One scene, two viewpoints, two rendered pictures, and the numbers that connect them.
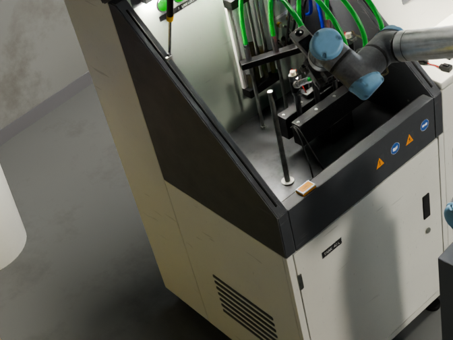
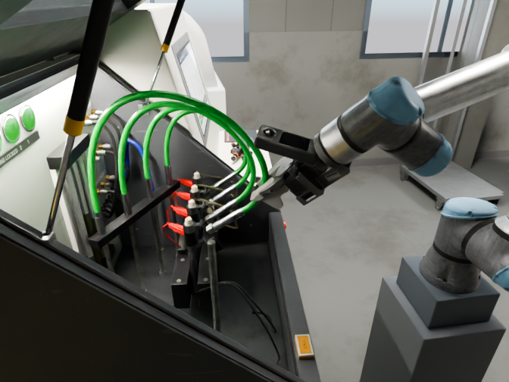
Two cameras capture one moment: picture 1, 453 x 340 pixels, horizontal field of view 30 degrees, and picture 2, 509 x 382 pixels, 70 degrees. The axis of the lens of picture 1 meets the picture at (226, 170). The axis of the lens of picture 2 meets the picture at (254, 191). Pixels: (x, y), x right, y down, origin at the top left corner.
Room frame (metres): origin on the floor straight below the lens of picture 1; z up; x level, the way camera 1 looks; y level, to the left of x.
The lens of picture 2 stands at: (1.62, 0.28, 1.59)
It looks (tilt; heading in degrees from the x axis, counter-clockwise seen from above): 29 degrees down; 299
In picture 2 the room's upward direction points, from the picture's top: straight up
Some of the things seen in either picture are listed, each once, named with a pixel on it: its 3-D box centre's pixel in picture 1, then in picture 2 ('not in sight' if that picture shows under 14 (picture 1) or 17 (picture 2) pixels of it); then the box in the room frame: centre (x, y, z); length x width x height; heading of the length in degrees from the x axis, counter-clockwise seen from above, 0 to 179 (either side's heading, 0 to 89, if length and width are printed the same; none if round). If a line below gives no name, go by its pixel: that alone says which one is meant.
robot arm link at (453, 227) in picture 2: not in sight; (466, 225); (1.51, -0.65, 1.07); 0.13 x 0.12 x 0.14; 132
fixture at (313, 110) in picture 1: (329, 112); (199, 261); (2.15, -0.36, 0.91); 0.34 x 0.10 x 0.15; 122
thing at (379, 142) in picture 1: (361, 169); (286, 298); (1.89, -0.39, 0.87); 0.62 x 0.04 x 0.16; 122
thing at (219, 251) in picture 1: (316, 243); not in sight; (2.11, -0.24, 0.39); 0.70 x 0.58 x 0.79; 122
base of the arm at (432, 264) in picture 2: not in sight; (453, 260); (1.52, -0.66, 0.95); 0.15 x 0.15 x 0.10
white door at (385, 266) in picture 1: (377, 270); not in sight; (1.87, -0.39, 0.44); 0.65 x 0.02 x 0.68; 122
